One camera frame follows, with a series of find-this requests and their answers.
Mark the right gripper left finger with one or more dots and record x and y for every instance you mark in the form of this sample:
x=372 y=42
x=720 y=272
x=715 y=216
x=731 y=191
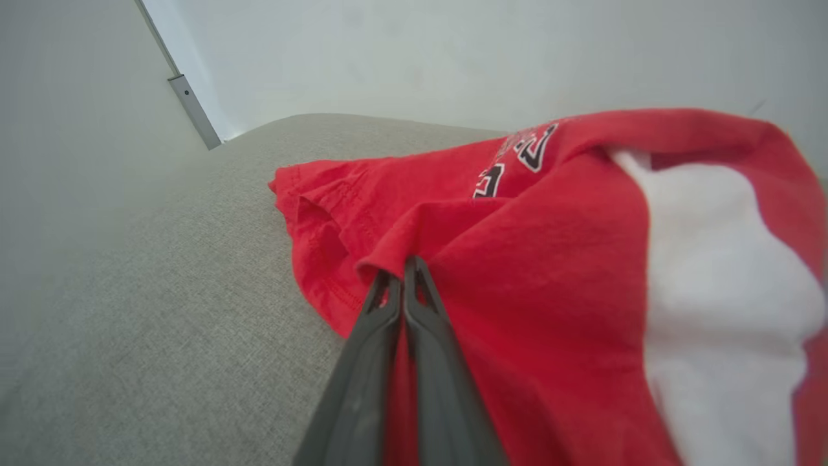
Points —
x=362 y=388

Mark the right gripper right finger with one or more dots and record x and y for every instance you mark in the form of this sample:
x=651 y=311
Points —
x=443 y=388

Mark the grey metal wall strip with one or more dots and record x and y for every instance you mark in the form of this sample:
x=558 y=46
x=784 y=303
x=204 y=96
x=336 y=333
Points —
x=194 y=107

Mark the red white basketball jersey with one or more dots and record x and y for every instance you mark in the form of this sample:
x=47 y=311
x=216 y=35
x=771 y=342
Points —
x=550 y=291

